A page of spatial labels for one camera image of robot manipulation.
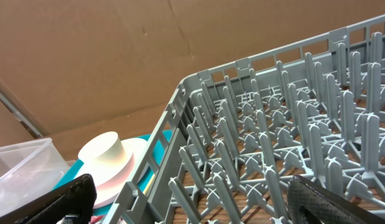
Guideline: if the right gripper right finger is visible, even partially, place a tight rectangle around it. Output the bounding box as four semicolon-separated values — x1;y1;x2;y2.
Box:
287;175;385;224

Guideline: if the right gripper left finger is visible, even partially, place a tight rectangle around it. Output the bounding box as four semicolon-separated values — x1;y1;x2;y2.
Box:
0;174;97;224

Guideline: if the red silver foil wrapper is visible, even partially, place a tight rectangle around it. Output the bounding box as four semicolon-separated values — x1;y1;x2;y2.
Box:
57;215;106;224

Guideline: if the pink round plate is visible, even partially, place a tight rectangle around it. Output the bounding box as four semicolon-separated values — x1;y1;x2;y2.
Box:
93;151;142;208

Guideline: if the white plastic cup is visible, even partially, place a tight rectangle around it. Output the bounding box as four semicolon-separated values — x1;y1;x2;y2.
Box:
78;131;123;163

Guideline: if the clear plastic waste bin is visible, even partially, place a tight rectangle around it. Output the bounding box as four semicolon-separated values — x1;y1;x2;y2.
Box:
0;138;69;217

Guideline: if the teal plastic serving tray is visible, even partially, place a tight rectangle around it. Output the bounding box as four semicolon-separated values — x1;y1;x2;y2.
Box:
55;130;172;216

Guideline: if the grey plastic dish rack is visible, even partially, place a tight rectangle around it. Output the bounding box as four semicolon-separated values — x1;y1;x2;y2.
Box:
104;14;385;223

